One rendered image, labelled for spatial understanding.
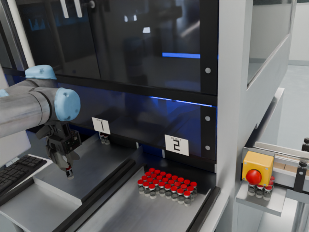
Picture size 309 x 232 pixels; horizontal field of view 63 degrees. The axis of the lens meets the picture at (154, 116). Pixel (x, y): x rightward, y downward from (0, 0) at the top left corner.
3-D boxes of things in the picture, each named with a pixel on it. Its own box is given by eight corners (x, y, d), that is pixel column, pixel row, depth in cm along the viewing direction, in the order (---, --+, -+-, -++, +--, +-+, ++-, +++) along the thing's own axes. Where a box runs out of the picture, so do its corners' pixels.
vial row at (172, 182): (148, 181, 89) (147, 170, 87) (195, 198, 80) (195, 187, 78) (145, 184, 88) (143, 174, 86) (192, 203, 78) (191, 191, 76)
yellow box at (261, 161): (247, 166, 80) (249, 147, 77) (272, 172, 76) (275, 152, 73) (241, 180, 74) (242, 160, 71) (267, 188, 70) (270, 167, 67)
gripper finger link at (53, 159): (52, 166, 82) (46, 142, 79) (49, 165, 83) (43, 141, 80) (64, 159, 86) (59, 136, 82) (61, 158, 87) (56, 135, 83)
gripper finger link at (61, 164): (68, 180, 83) (62, 155, 79) (56, 175, 86) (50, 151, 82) (75, 175, 85) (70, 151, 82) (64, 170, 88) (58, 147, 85)
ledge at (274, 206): (247, 175, 90) (247, 171, 89) (288, 187, 84) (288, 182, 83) (235, 201, 80) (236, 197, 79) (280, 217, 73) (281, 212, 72)
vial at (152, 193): (152, 193, 84) (151, 182, 82) (157, 195, 83) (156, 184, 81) (148, 197, 82) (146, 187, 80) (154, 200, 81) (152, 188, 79)
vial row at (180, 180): (152, 177, 91) (151, 166, 89) (198, 193, 82) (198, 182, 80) (148, 181, 89) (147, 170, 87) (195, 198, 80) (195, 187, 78)
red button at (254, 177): (248, 175, 74) (248, 164, 72) (262, 179, 71) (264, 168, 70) (244, 183, 71) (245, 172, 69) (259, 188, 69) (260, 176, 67)
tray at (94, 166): (98, 138, 120) (96, 132, 118) (143, 152, 106) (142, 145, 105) (34, 183, 95) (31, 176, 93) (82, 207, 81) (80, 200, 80)
